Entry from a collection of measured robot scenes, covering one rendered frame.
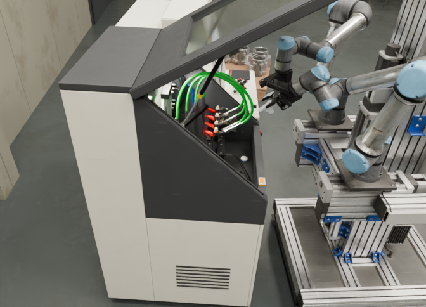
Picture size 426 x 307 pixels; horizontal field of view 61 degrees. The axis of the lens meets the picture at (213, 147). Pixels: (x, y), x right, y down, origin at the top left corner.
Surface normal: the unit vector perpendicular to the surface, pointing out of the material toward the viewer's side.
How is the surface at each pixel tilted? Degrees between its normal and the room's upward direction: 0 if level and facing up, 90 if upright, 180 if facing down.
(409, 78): 83
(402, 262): 0
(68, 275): 0
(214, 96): 90
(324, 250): 0
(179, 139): 90
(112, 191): 90
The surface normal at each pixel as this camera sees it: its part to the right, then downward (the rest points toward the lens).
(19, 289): 0.04, -0.81
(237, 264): -0.04, 0.58
